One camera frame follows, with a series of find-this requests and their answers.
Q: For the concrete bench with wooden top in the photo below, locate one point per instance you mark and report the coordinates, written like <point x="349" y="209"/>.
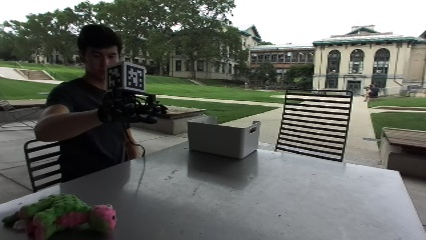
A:
<point x="403" y="151"/>
<point x="173" y="119"/>

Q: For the black slatted metal chair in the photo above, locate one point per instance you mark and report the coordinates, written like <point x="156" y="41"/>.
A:
<point x="315" y="124"/>
<point x="42" y="164"/>

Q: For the green and pink plush toy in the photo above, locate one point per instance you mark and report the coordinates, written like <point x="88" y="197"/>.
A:
<point x="61" y="216"/>

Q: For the the person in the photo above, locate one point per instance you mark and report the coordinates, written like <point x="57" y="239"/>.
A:
<point x="90" y="140"/>

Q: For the white storage bin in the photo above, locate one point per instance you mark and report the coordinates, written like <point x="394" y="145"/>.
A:
<point x="222" y="139"/>

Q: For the white marker cube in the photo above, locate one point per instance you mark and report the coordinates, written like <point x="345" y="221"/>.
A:
<point x="126" y="77"/>

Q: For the beige building with arched windows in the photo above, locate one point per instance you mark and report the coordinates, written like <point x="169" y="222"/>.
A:
<point x="367" y="63"/>

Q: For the brick building with green roof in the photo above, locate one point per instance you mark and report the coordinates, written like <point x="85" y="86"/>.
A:
<point x="279" y="60"/>

